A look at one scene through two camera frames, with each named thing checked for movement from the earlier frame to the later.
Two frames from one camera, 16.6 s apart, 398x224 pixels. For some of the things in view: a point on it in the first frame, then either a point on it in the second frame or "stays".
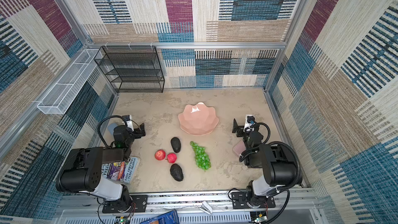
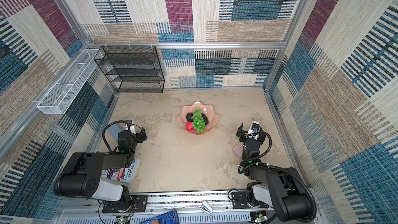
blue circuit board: x=170 y=217 stays
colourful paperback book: x=122 y=171 stays
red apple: x=171 y=157 to x=189 y=126
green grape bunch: x=202 y=158 to x=198 y=123
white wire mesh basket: x=59 y=97 stays
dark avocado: x=175 y=144 to x=205 y=120
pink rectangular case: x=239 y=147 stays
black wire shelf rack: x=132 y=69 stays
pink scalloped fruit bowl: x=198 y=119 stays
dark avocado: x=176 y=172 to x=188 y=117
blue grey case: x=111 y=127 stays
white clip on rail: x=205 y=207 stays
